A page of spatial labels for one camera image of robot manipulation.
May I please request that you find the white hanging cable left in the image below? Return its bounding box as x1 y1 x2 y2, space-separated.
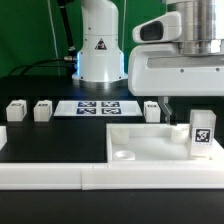
46 0 62 76

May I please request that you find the white hanging cable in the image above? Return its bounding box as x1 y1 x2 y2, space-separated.
121 0 128 51
46 0 62 76

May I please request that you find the white square table top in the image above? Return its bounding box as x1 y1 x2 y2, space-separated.
106 124 224 162

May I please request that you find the white marker base plate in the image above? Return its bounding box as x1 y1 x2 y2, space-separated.
54 100 142 117

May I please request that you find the white hanging cable right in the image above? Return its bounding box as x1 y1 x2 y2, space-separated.
121 0 128 51

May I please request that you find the white U-shaped obstacle fence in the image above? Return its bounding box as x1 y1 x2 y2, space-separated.
0 123 224 191

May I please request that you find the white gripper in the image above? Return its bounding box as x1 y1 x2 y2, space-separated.
128 10 224 125

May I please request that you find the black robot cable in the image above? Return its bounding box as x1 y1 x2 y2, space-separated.
7 58 78 78

